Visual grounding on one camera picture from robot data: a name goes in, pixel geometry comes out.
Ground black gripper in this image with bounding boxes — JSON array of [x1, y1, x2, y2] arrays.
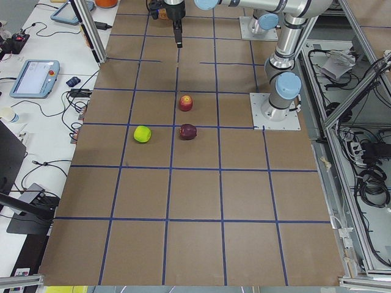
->
[[164, 0, 186, 48]]

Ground red yellow apple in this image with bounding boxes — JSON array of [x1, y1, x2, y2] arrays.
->
[[178, 95, 193, 112]]

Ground dark red apple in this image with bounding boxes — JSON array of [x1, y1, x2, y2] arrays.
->
[[179, 123, 197, 140]]

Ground green apple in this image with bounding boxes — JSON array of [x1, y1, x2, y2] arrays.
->
[[133, 125, 152, 143]]

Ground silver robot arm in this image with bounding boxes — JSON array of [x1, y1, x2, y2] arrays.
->
[[194, 0, 332, 121], [248, 9, 279, 34]]

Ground black power adapter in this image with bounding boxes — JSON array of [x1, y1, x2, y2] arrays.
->
[[94, 21, 112, 31]]

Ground orange bucket with grey lid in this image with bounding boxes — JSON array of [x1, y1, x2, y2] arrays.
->
[[95, 0, 118, 9]]

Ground far blue teach pendant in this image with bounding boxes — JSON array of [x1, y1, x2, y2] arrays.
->
[[50, 1, 95, 25]]

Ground blue teach pendant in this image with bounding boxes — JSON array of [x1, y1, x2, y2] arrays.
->
[[50, 1, 95, 25], [10, 60, 60, 99]]

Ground dark blue small pouch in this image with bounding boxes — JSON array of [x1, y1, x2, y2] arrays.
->
[[66, 76, 81, 88]]

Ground near blue teach pendant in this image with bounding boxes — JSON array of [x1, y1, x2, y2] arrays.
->
[[10, 60, 60, 99]]

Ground black electronics box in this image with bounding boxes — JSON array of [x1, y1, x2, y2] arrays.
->
[[11, 33, 30, 54]]

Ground white paper cup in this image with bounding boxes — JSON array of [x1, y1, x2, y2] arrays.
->
[[0, 107, 19, 123]]

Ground white power strip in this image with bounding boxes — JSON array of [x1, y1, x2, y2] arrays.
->
[[348, 141, 367, 167]]

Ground grey usb hub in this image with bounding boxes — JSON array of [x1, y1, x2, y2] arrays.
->
[[19, 183, 44, 203]]

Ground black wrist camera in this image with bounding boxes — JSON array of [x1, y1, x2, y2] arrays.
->
[[146, 0, 162, 20]]

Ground aluminium frame post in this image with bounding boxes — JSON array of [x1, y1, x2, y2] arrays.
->
[[70, 0, 107, 64]]

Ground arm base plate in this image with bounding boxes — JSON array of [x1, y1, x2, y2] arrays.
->
[[249, 93, 301, 131], [239, 14, 279, 42]]

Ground coiled black cables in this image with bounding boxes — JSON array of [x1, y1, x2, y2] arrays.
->
[[356, 167, 389, 208]]

